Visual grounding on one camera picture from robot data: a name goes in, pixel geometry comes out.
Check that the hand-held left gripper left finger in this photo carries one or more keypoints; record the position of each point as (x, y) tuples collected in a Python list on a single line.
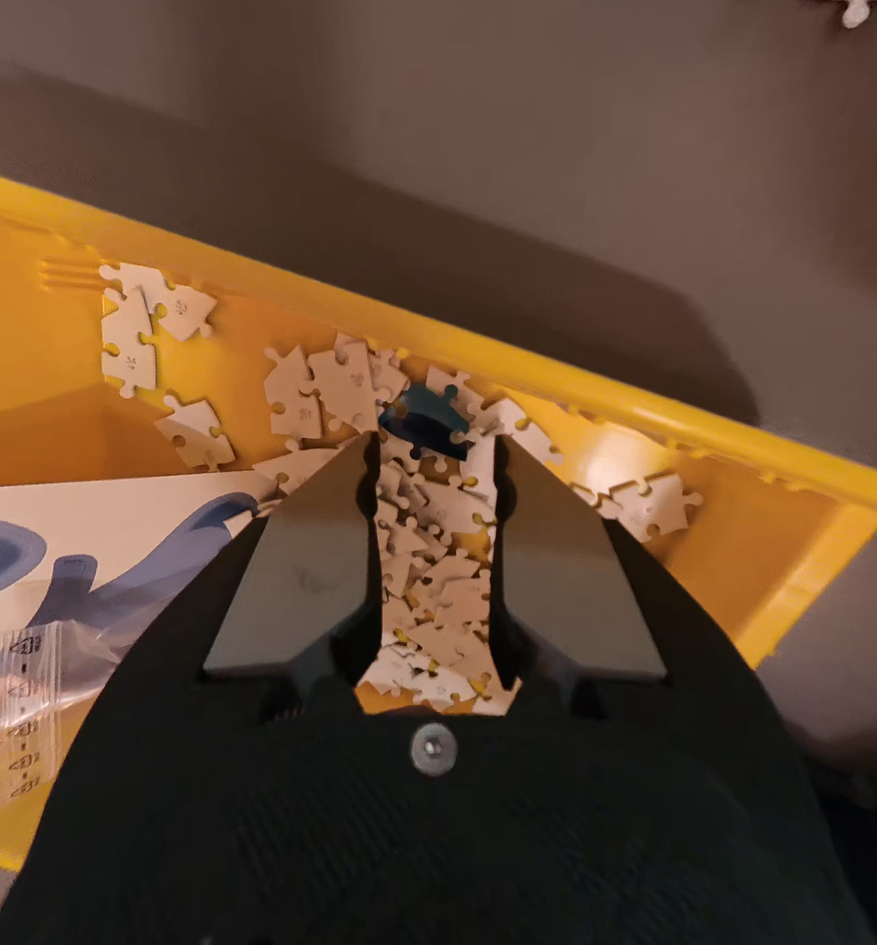
[(298, 583)]

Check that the clear plastic bag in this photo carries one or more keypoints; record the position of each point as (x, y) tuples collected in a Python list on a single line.
[(32, 664)]

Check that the pile of white puzzle pieces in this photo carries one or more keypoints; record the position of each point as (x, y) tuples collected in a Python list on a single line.
[(438, 576)]

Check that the blue white printed card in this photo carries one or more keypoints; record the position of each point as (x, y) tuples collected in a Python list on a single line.
[(113, 517)]

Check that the yellow plastic bin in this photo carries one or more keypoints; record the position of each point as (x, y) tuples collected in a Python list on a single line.
[(630, 413)]

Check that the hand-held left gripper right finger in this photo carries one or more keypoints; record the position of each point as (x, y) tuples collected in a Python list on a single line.
[(571, 590)]

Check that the dark blue puzzle piece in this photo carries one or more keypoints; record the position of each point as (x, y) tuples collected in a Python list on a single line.
[(423, 421)]

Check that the single white puzzle piece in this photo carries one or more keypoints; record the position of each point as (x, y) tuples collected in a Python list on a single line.
[(855, 11)]

